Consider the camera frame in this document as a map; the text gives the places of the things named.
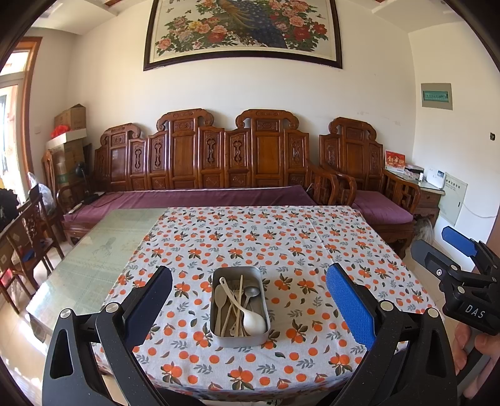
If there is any white lidded box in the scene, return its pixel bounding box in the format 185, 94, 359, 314
45, 128, 88, 151

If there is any green wall panel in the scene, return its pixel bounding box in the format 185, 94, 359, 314
421, 82, 454, 110

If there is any red gift box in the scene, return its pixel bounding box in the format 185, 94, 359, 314
385, 150, 407, 172

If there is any wooden window frame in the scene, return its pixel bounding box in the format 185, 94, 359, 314
0, 36, 43, 189

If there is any carved wooden armchair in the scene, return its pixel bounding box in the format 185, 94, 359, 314
41, 150, 95, 243
319, 116, 422, 251

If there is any square purple seat cushion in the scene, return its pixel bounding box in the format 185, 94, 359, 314
352, 190, 415, 224

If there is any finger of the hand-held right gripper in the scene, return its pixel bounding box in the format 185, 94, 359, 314
441, 225, 500, 271
411, 239, 464, 280

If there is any wooden dining chair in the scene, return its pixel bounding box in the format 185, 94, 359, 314
8, 195, 65, 282

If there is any person's right hand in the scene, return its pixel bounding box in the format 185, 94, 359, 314
453, 324, 500, 376

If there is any black desk lamp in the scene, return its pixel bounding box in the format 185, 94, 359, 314
74, 162, 104, 204

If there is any white wall distribution box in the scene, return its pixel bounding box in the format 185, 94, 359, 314
438, 173, 468, 227

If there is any long purple sofa cushion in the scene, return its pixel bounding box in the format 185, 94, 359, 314
62, 185, 318, 224

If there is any white round soup spoon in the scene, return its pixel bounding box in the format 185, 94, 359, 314
219, 276, 268, 335

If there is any beige plastic spoon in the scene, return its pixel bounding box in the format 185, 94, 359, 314
216, 285, 229, 337

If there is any orange print tablecloth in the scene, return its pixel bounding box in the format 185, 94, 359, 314
92, 205, 439, 392

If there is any white telephone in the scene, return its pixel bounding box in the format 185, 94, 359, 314
424, 169, 446, 190

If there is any grey fluffy object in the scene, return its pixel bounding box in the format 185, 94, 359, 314
414, 216, 434, 244

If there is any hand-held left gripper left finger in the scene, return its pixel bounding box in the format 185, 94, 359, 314
41, 265, 174, 406

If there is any stack of cardboard boxes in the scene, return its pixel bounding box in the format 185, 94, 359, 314
51, 142, 93, 193

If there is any framed floral peacock painting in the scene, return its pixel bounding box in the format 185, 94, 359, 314
142, 0, 343, 72

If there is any black bag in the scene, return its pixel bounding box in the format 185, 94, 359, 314
0, 188, 21, 232

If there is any long carved wooden sofa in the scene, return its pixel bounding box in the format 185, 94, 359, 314
93, 108, 339, 235

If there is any clear plastic bag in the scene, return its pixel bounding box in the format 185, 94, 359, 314
27, 172, 54, 214

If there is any wooden side table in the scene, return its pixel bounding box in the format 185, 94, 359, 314
413, 176, 446, 218

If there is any wooden chopstick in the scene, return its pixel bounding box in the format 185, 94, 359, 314
233, 275, 244, 336

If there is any metal tin box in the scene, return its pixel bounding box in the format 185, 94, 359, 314
210, 266, 271, 347

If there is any brown cardboard box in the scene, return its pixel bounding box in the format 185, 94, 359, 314
54, 103, 87, 130

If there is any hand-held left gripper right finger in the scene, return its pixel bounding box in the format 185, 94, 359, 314
324, 263, 458, 406

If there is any metal spoon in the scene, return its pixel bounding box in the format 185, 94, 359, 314
240, 286, 259, 313

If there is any white slim plastic spoon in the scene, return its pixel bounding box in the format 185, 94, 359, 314
226, 297, 240, 337

